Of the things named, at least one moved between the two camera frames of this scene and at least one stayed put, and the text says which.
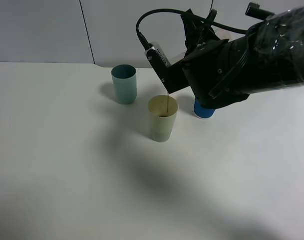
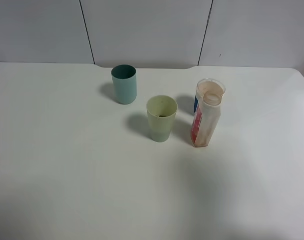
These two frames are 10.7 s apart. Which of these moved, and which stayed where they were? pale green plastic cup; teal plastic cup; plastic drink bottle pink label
Moved: plastic drink bottle pink label
Stayed: pale green plastic cup; teal plastic cup
